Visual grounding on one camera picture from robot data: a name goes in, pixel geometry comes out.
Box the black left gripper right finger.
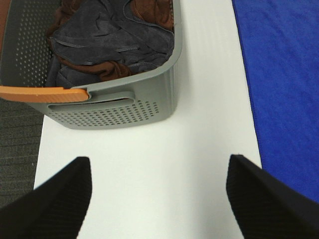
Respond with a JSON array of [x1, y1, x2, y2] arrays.
[[226, 155, 319, 239]]

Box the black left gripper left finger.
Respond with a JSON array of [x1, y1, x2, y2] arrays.
[[0, 157, 92, 239]]

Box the blue microfibre towel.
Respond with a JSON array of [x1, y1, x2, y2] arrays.
[[232, 0, 319, 201]]

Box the grey microfibre towel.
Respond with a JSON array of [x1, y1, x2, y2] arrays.
[[46, 0, 175, 88]]

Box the brown microfibre towel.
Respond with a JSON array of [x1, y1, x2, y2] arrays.
[[46, 0, 175, 82]]

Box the grey perforated plastic basket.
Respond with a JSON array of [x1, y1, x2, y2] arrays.
[[0, 0, 182, 129]]

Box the orange basket handle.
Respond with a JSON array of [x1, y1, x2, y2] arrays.
[[0, 86, 89, 103]]

